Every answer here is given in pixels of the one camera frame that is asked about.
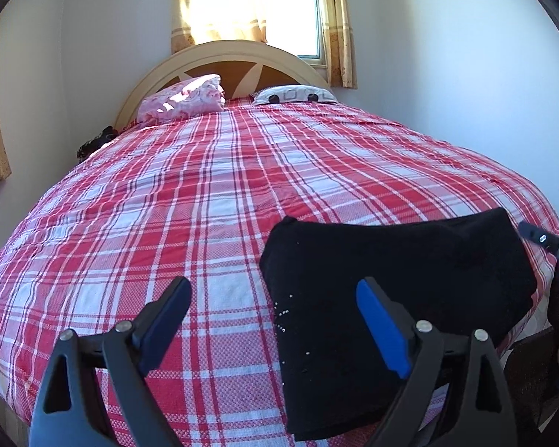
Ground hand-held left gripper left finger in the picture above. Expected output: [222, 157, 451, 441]
[28, 276, 193, 447]

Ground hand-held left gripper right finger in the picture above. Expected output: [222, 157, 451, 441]
[356, 277, 518, 447]

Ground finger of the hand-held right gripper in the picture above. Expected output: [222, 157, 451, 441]
[518, 221, 559, 253]

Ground black pants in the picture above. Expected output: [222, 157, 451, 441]
[259, 207, 539, 442]

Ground red plaid blanket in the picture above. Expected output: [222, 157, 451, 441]
[0, 97, 559, 447]

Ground dark cloth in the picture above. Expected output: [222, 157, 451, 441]
[76, 126, 118, 160]

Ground pink floral pillow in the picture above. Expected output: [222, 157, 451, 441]
[136, 73, 227, 124]

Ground white patterned pillow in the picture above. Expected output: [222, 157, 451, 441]
[252, 85, 338, 106]

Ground cream wooden headboard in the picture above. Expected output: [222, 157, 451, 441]
[114, 39, 334, 133]

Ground window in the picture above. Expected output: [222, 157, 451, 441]
[265, 0, 328, 67]

